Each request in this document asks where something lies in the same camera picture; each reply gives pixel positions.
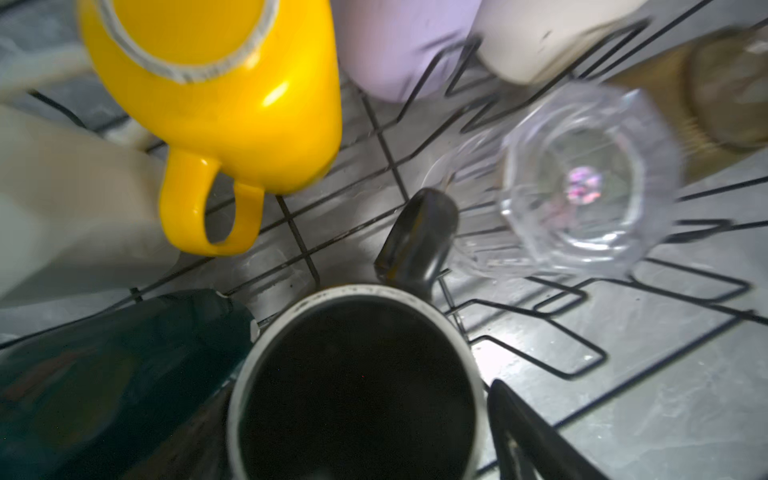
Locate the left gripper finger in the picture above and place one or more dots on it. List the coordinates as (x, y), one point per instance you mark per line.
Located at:
(526, 446)

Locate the black mug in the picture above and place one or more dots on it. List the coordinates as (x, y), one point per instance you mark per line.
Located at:
(367, 380)

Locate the clear glass cup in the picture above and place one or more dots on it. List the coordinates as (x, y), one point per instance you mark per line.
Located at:
(582, 183)

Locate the cream mug green outside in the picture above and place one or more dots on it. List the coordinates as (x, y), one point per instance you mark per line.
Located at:
(95, 397)

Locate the olive green glass cup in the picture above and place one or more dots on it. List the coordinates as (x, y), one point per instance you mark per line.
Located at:
(712, 91)

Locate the white mug red inside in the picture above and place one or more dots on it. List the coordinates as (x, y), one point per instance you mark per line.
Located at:
(528, 42)

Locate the lavender plastic cup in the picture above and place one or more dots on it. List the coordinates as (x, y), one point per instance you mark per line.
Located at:
(385, 47)

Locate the yellow mug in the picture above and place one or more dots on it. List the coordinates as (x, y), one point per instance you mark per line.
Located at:
(246, 95)

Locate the white ceramic mug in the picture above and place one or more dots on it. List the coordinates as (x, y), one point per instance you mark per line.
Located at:
(79, 211)

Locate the black wire dish rack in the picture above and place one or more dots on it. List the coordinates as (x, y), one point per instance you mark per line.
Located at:
(651, 378)

